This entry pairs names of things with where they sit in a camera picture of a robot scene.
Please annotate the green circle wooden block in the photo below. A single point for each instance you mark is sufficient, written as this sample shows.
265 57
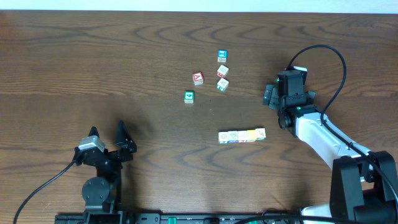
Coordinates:
223 137

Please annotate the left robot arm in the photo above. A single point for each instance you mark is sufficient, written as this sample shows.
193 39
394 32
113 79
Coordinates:
102 194

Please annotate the red A wooden block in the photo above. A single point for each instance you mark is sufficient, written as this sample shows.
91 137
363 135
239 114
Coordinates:
198 78

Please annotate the green 4 wooden block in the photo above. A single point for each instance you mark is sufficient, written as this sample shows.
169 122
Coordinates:
189 97

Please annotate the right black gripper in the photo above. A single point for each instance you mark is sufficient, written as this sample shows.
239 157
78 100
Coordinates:
271 96

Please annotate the yellow top wooden block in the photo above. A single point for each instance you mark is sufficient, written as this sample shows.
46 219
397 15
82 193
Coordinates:
251 135

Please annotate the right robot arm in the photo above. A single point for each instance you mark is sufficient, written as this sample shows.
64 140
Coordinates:
363 182

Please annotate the blue top wooden block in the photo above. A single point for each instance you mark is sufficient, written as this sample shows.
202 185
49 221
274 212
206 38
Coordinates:
222 56

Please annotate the green J wooden block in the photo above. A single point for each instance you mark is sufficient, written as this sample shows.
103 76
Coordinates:
222 84

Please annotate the red M wooden block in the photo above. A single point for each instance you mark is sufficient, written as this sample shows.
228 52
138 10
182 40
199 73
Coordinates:
222 71

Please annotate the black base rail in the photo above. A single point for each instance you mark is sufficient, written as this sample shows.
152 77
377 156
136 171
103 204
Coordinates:
149 218

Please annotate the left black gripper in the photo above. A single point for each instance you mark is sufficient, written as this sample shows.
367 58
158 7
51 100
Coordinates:
109 154

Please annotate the red sided wooden block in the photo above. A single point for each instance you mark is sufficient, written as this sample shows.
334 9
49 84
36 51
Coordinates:
242 136

